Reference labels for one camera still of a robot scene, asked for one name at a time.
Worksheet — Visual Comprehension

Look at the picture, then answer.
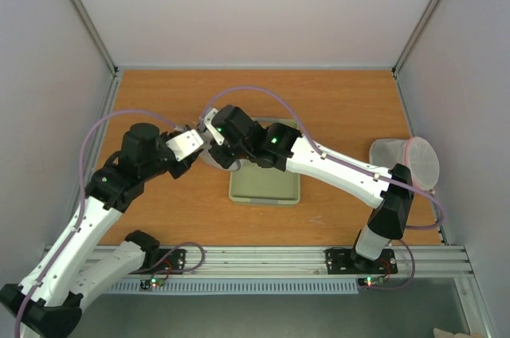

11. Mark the white mesh laundry bag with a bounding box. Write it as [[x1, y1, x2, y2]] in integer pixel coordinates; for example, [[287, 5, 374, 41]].
[[200, 131, 241, 172]]

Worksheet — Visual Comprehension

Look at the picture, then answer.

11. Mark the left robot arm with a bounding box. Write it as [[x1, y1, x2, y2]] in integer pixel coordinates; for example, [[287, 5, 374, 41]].
[[1, 123, 204, 337]]

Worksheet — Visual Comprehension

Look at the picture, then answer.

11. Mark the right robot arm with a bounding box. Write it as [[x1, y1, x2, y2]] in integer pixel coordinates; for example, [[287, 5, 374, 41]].
[[201, 105, 414, 273]]

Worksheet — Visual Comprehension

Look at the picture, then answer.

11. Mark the pink-rimmed mesh laundry bag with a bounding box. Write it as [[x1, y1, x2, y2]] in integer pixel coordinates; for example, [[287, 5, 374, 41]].
[[369, 136, 440, 191]]

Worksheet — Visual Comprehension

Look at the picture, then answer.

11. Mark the green plastic basket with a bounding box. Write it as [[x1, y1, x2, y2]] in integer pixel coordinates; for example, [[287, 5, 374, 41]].
[[228, 116, 301, 207]]

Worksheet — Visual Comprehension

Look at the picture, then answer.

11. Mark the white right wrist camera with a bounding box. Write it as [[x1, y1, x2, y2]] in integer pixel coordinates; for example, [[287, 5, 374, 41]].
[[198, 107, 225, 146]]

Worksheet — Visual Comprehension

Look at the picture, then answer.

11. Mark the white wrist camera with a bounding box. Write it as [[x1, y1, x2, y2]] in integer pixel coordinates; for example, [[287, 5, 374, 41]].
[[165, 130, 204, 162], [198, 107, 225, 146]]

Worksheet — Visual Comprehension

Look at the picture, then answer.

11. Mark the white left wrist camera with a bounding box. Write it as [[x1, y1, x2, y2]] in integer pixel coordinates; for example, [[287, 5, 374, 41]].
[[165, 130, 204, 162]]

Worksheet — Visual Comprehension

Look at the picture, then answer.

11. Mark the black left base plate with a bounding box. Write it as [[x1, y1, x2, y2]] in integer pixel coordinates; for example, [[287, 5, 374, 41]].
[[133, 248, 186, 274]]

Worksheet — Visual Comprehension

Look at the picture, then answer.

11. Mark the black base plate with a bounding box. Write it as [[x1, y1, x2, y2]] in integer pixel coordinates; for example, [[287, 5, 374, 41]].
[[324, 247, 398, 275], [133, 248, 186, 274]]

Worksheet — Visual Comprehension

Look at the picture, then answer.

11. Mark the grey slotted cable duct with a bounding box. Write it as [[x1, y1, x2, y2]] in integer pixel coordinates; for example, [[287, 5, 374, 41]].
[[106, 278, 359, 296]]

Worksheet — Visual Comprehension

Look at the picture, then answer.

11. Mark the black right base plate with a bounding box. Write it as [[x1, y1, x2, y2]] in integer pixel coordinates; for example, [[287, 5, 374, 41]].
[[324, 247, 398, 275]]

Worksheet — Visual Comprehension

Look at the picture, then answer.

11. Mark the aluminium front rail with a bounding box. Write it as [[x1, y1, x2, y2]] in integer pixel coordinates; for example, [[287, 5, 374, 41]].
[[177, 243, 474, 279]]

